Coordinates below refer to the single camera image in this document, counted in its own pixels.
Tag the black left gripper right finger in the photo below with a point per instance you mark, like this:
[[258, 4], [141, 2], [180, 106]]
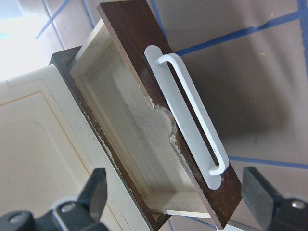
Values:
[[271, 210]]

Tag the white drawer handle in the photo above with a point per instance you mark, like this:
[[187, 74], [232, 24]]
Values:
[[159, 63]]

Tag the dark wooden drawer cabinet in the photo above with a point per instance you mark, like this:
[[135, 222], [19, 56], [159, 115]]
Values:
[[103, 144]]

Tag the light wood pulled drawer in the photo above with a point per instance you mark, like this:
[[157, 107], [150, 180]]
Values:
[[113, 76]]

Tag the white plastic storage box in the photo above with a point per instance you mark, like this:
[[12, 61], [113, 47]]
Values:
[[48, 150]]

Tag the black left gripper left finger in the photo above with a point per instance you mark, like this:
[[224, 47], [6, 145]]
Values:
[[81, 214]]

